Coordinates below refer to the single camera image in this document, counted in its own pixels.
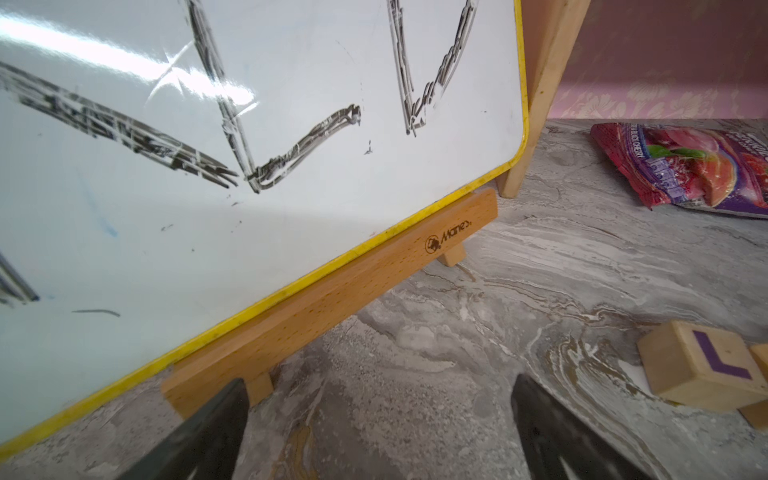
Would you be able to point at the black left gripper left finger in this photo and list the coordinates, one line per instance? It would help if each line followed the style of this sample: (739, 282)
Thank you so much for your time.
(205, 446)

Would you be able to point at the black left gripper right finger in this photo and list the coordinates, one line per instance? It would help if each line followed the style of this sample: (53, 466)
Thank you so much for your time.
(556, 443)

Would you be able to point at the wooden whiteboard easel stand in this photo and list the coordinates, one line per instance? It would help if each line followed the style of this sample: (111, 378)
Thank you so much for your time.
(253, 349)

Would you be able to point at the block with purple L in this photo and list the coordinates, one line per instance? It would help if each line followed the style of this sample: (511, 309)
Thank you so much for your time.
(702, 367)

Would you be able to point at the whiteboard with yellow rim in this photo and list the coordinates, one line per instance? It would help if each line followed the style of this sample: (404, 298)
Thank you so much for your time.
(172, 169)

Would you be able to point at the purple candy bag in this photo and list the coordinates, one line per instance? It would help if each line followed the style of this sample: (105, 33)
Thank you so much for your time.
(696, 168)

